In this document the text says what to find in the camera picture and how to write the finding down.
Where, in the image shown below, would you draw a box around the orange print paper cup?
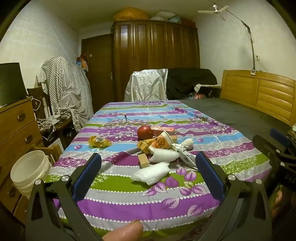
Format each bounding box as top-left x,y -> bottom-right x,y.
151,131 -> 174,150

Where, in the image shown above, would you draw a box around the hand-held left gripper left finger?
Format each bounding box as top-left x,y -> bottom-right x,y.
26,152 -> 103,241

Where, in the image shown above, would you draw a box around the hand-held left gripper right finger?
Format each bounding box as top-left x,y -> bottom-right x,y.
195,151 -> 272,241

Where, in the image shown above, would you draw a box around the wooden dresser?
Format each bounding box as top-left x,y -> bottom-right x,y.
0,97 -> 45,218

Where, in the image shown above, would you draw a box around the person's right hand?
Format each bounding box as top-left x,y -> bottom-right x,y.
269,185 -> 296,220

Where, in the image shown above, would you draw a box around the white plastic wrapper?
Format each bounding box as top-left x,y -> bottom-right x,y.
172,142 -> 198,167

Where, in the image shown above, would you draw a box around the yellow snack packet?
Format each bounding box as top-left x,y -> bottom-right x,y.
88,136 -> 112,149

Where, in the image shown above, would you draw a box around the white tissue ball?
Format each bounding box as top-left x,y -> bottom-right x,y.
180,138 -> 193,150

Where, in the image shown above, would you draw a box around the brown wooden door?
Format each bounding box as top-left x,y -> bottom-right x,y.
81,34 -> 115,109

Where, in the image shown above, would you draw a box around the brown wooden wardrobe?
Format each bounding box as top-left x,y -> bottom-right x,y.
113,20 -> 200,102

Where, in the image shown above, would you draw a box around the white pillow bundle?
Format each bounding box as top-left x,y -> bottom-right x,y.
150,10 -> 182,24

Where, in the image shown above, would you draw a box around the light wooden chair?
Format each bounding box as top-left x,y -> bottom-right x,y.
32,144 -> 63,167

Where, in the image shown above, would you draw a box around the black cloth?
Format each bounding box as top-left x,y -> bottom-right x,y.
166,67 -> 218,100

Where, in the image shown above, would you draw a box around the grey striped cloth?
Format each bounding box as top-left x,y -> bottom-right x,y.
36,56 -> 94,132

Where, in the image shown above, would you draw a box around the large wooden block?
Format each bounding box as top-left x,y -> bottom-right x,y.
138,153 -> 154,169

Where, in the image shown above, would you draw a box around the wooden bed headboard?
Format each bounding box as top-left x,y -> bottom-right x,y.
220,70 -> 296,127

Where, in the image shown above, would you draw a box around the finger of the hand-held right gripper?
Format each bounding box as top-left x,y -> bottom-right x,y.
252,134 -> 284,161
269,128 -> 296,156

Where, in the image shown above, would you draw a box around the striped floral bedsheet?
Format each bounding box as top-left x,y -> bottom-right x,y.
47,100 -> 272,234

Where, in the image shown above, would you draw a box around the dark wooden chair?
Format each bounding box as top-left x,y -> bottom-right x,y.
26,83 -> 52,121

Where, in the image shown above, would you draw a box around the white router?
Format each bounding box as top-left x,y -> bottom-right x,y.
43,100 -> 62,122

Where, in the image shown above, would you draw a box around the black television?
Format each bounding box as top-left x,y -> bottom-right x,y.
0,62 -> 28,108

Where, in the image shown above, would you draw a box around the dark wooden side table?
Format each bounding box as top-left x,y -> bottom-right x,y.
46,116 -> 78,149

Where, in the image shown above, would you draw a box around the orange-red box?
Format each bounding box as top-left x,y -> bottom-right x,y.
151,126 -> 176,137

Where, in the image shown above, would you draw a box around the orange bag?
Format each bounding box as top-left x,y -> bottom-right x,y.
113,7 -> 149,21

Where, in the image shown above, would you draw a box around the white foam piece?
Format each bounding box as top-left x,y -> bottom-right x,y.
148,148 -> 179,164

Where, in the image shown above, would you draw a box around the grey mattress cover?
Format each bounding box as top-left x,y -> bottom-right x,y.
177,97 -> 296,167

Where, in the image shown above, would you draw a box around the white cable bundle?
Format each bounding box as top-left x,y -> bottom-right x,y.
36,111 -> 70,139

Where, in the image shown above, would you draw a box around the red apple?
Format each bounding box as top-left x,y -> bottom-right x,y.
137,126 -> 154,141

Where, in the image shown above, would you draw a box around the colourful hanging bags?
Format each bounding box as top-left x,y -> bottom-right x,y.
75,54 -> 89,72

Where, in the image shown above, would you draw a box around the white ceiling fan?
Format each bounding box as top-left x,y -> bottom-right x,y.
198,1 -> 228,21

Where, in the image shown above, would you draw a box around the white plastic bucket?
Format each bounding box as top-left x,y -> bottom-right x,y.
10,150 -> 52,200

